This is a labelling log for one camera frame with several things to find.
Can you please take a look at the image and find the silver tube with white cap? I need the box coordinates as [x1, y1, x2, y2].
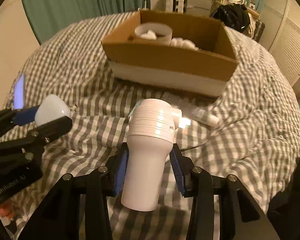
[162, 92, 220, 128]

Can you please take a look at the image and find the white light bulb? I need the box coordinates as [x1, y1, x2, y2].
[34, 94, 71, 126]

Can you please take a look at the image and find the white tape roll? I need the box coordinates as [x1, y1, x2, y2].
[134, 22, 173, 46]

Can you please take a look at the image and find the light blue tissue pack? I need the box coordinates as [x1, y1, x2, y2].
[128, 99, 143, 122]

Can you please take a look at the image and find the white knitted cloth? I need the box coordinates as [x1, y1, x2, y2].
[170, 37, 199, 51]

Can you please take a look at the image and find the person's left hand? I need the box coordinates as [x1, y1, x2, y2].
[0, 199, 15, 219]

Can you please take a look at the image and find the lit smartphone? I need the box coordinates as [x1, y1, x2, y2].
[13, 74, 25, 109]

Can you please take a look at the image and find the grey white checked duvet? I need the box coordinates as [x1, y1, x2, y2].
[11, 13, 300, 239]

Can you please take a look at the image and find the brown cardboard box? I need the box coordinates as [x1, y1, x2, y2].
[101, 10, 237, 98]

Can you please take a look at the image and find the dark hard suitcase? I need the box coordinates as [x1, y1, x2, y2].
[253, 20, 266, 42]

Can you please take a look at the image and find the white louvered wardrobe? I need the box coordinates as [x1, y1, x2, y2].
[260, 0, 300, 85]

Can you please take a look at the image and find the white suitcase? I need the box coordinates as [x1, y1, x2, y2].
[164, 0, 184, 14]

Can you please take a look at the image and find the large green curtain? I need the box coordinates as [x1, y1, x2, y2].
[21, 0, 151, 43]

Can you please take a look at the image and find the silver small fridge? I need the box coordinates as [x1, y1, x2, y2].
[185, 0, 212, 17]

